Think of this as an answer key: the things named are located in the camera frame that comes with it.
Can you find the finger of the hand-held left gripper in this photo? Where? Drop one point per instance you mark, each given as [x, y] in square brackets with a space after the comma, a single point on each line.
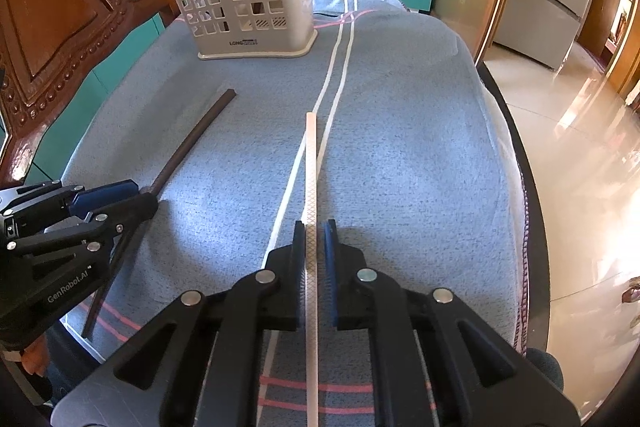
[102, 196]
[132, 209]

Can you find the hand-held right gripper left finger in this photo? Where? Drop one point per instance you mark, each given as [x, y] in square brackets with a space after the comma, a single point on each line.
[300, 259]

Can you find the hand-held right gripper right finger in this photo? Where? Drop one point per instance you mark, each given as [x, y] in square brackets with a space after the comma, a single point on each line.
[330, 259]

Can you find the white chopstick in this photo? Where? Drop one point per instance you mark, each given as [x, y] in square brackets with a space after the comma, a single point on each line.
[311, 167]

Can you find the dark brown chopstick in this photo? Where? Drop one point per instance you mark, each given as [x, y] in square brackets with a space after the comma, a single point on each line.
[200, 127]

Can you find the person's left hand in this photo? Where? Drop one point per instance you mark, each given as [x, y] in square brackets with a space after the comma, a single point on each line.
[36, 354]

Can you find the blue striped towel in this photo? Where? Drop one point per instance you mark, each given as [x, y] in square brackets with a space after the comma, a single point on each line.
[400, 132]

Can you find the carved wooden chair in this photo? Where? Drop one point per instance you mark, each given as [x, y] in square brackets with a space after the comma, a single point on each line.
[45, 7]

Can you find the dark blue cloth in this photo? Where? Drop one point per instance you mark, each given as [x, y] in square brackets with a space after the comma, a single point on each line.
[547, 367]

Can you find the wooden door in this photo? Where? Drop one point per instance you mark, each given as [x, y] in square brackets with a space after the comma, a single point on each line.
[595, 7]

